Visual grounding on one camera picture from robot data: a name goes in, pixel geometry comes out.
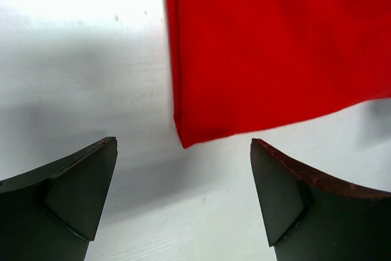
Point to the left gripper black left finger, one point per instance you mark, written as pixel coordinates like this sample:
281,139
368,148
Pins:
53,212

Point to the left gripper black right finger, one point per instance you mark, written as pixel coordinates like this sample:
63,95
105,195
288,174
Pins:
311,215

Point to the red t shirt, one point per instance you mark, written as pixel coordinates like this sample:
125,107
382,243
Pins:
240,66

